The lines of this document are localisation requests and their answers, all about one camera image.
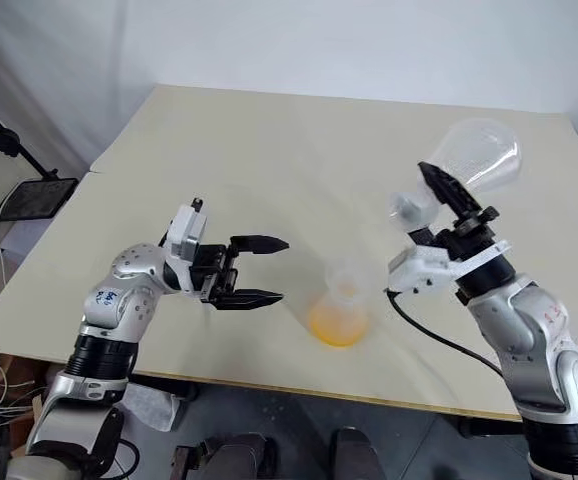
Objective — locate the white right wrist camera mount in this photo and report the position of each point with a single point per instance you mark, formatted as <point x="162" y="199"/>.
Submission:
<point x="429" y="267"/>

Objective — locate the black stand pole with clamp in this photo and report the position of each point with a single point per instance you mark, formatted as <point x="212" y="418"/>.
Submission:
<point x="6" y="137"/>

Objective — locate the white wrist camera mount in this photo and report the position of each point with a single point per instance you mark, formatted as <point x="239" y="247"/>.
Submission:
<point x="429" y="267"/>
<point x="186" y="230"/>

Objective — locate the clear plastic funnel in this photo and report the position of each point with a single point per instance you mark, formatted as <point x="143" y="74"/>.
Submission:
<point x="341" y="276"/>

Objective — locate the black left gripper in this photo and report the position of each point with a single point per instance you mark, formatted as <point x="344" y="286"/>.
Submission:
<point x="216" y="272"/>

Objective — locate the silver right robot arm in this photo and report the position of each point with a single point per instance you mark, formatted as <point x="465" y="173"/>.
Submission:
<point x="534" y="340"/>

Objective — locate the clear conical flask with funnel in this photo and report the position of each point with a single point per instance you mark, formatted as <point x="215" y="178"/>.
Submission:
<point x="339" y="330"/>

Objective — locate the clear conical pouring flask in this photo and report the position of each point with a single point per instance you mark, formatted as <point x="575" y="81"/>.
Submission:
<point x="484" y="147"/>

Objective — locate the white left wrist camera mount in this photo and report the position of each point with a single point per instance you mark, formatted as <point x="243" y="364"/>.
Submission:
<point x="186" y="230"/>

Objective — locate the dark rounded shape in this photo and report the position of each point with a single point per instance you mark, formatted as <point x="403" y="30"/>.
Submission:
<point x="239" y="457"/>
<point x="354" y="455"/>

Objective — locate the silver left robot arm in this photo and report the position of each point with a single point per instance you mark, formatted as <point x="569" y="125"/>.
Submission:
<point x="114" y="300"/>

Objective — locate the white plastic sheet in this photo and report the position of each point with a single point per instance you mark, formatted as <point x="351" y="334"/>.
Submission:
<point x="151" y="407"/>

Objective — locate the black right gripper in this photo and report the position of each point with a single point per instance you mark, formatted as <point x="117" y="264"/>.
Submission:
<point x="469" y="237"/>

